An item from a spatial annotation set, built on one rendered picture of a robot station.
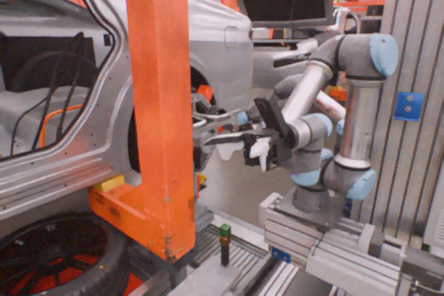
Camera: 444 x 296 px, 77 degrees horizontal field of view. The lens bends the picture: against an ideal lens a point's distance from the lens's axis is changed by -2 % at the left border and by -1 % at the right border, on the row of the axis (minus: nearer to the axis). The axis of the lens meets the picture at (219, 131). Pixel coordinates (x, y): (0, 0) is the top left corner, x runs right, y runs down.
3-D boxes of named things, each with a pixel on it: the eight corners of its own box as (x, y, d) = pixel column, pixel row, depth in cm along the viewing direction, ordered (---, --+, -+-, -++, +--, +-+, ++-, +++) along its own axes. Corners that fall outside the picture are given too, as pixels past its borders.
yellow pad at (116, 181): (112, 176, 166) (110, 168, 165) (125, 183, 158) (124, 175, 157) (89, 185, 156) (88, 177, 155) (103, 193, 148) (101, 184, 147)
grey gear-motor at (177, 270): (157, 246, 196) (153, 202, 186) (203, 275, 172) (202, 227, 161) (136, 261, 183) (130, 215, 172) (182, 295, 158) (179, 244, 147)
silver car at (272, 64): (310, 67, 845) (315, 10, 797) (379, 71, 737) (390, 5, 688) (200, 88, 473) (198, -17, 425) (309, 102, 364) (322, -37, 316)
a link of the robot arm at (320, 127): (332, 144, 78) (336, 114, 75) (309, 154, 71) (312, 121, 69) (308, 137, 83) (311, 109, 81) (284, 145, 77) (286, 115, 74)
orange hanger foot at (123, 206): (114, 197, 174) (108, 145, 163) (173, 231, 143) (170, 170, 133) (89, 210, 161) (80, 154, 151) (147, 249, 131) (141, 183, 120)
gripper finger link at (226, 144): (205, 164, 65) (245, 160, 65) (202, 139, 63) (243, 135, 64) (205, 160, 68) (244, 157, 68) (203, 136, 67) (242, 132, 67)
